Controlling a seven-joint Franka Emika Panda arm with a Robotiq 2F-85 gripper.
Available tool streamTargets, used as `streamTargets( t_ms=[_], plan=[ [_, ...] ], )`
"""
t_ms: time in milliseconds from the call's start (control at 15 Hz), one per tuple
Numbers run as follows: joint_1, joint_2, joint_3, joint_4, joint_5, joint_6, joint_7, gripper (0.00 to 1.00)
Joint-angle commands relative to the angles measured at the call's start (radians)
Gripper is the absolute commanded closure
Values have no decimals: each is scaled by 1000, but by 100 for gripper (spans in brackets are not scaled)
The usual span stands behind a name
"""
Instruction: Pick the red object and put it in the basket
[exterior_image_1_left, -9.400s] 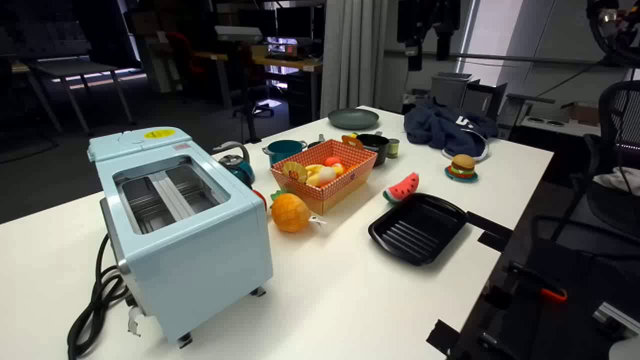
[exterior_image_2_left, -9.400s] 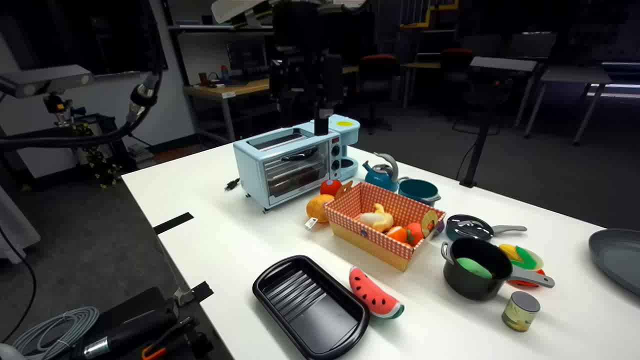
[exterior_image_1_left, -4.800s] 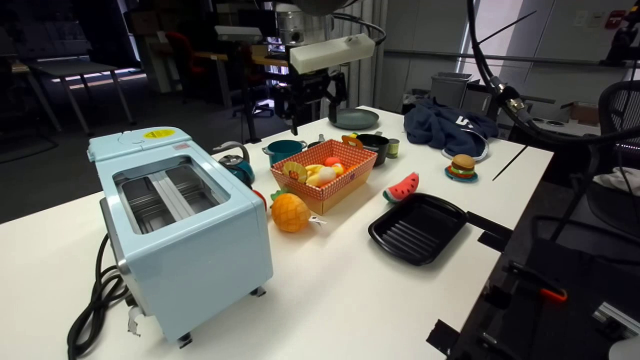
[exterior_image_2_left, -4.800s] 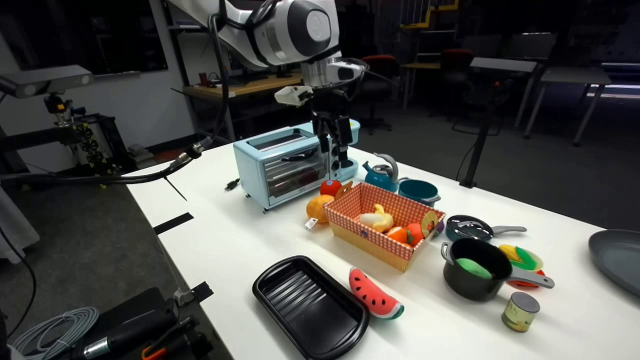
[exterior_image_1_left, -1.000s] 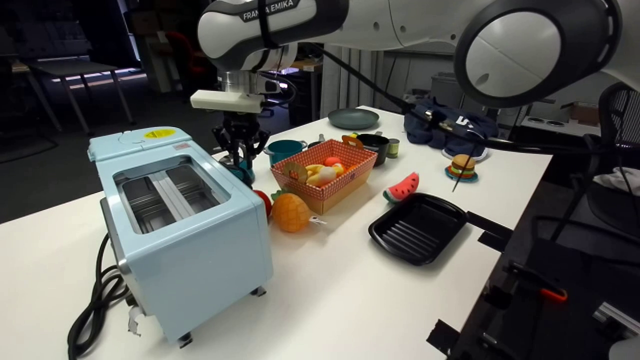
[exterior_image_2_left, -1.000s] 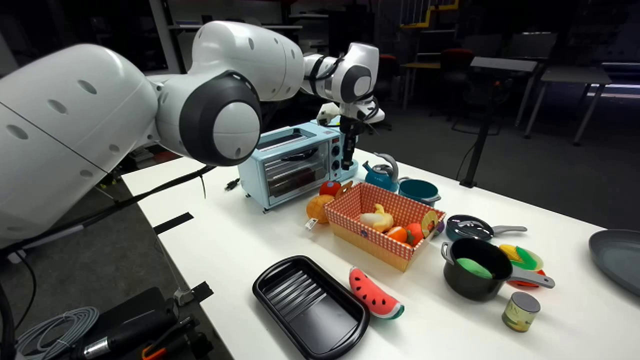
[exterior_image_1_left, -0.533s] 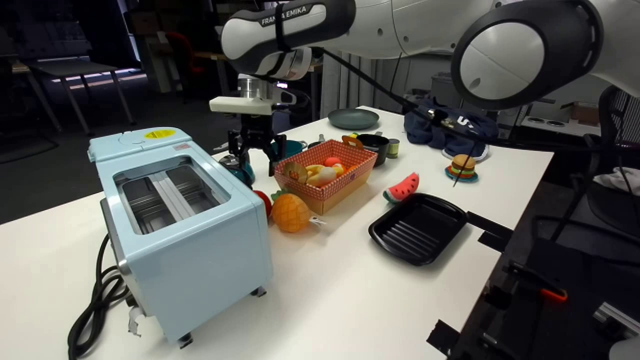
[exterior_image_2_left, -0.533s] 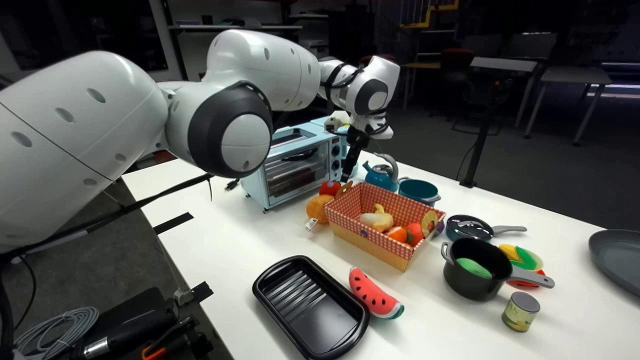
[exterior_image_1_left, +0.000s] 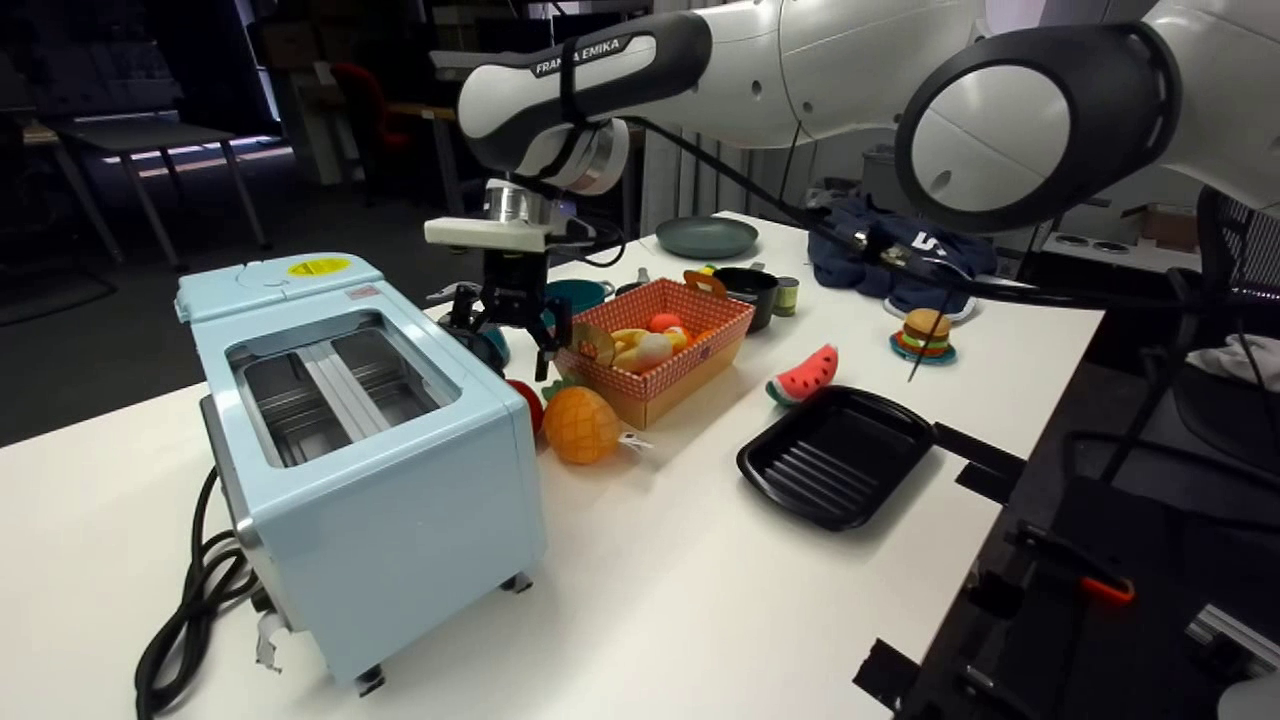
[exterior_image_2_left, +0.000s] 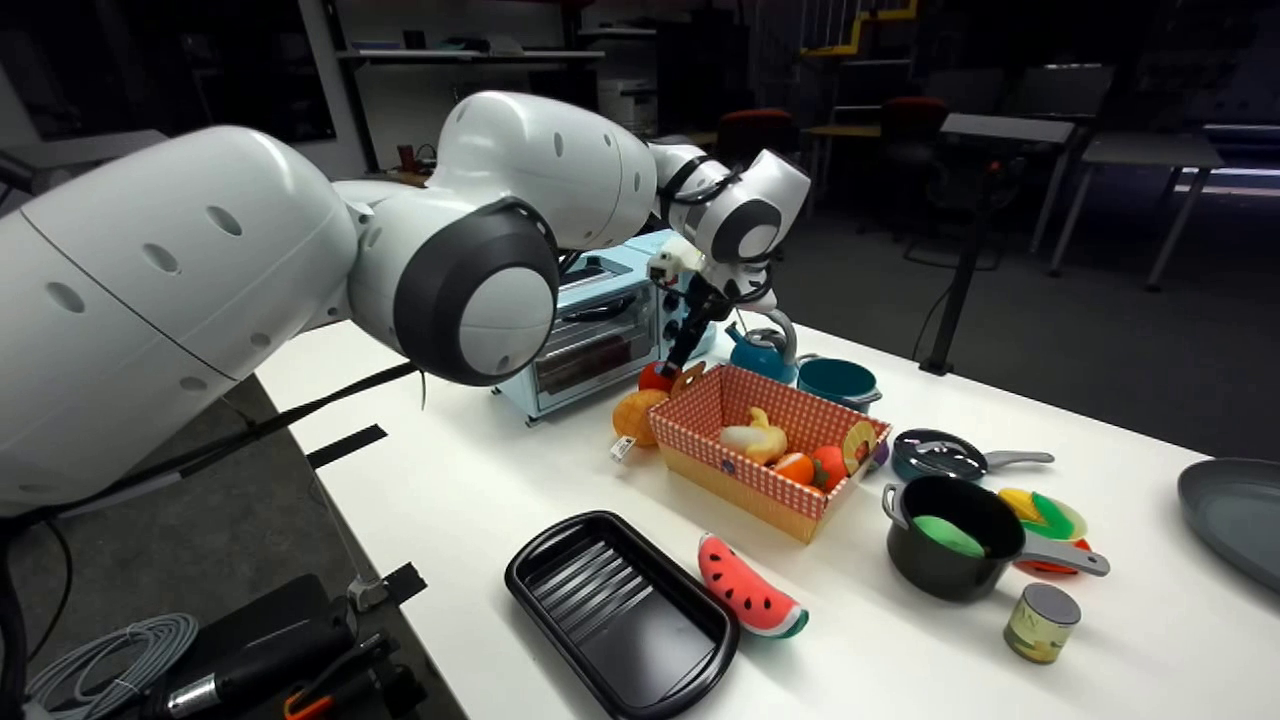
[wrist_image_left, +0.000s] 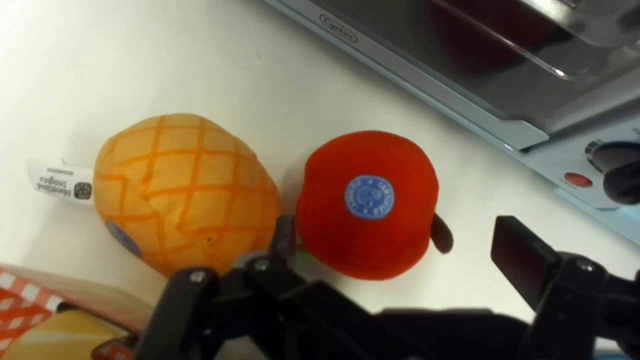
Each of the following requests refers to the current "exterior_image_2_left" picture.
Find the red checkered basket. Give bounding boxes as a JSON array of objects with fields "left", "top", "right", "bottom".
[{"left": 647, "top": 362, "right": 893, "bottom": 545}]

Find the teal toy kettle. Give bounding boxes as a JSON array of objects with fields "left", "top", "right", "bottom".
[{"left": 725, "top": 309, "right": 800, "bottom": 386}]

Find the light blue toy oven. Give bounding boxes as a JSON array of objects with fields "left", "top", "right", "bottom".
[{"left": 493, "top": 229, "right": 723, "bottom": 427}]

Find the orange plush fruit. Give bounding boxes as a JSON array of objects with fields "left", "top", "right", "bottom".
[{"left": 612, "top": 389, "right": 670, "bottom": 448}]

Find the yellow white toy banana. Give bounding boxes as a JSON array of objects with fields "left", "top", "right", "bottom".
[{"left": 719, "top": 406, "right": 789, "bottom": 466}]

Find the teal toy pot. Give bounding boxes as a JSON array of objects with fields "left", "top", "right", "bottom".
[{"left": 796, "top": 357, "right": 884, "bottom": 414}]

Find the red office chair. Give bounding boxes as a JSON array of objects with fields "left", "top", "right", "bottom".
[
  {"left": 714, "top": 107, "right": 802, "bottom": 169},
  {"left": 879, "top": 96, "right": 952, "bottom": 169}
]

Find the red toy tomato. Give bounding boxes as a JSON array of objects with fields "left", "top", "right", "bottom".
[{"left": 810, "top": 445, "right": 850, "bottom": 493}]

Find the white printer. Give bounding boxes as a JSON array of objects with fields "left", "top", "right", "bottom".
[{"left": 597, "top": 77, "right": 660, "bottom": 137}]

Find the dark toy frying pan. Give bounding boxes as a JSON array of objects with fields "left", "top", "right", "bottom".
[{"left": 890, "top": 428, "right": 1056, "bottom": 485}]

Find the toy watermelon slice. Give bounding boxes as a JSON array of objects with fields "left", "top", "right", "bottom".
[{"left": 696, "top": 532, "right": 810, "bottom": 640}]

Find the yellow railing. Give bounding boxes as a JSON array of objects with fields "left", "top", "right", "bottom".
[{"left": 799, "top": 0, "right": 920, "bottom": 58}]

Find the black plastic tray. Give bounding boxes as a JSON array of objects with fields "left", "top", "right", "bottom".
[{"left": 504, "top": 510, "right": 742, "bottom": 720}]

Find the green toy piece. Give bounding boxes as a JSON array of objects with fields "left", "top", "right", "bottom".
[{"left": 912, "top": 514, "right": 988, "bottom": 559}]

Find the black toy saucepan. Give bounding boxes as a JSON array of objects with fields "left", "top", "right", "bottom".
[{"left": 881, "top": 474, "right": 1112, "bottom": 604}]

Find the stack of colourful toy plates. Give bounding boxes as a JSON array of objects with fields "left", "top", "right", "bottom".
[{"left": 998, "top": 487, "right": 1093, "bottom": 577}]

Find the metal clamp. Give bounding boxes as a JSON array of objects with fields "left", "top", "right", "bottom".
[{"left": 346, "top": 562, "right": 429, "bottom": 614}]

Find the small toy tin can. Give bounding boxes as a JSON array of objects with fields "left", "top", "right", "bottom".
[{"left": 1003, "top": 582, "right": 1082, "bottom": 666}]

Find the grey table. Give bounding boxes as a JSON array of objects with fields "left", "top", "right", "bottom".
[{"left": 1047, "top": 129, "right": 1227, "bottom": 293}]

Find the grey plate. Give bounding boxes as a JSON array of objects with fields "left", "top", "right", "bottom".
[{"left": 1176, "top": 457, "right": 1280, "bottom": 595}]

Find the black power tool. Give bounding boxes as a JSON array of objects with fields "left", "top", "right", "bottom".
[{"left": 150, "top": 574, "right": 429, "bottom": 720}]

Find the wall shelf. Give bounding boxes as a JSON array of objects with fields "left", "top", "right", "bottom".
[{"left": 335, "top": 40, "right": 607, "bottom": 73}]

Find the coil of grey cable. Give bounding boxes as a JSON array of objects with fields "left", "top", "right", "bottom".
[{"left": 24, "top": 612, "right": 200, "bottom": 720}]

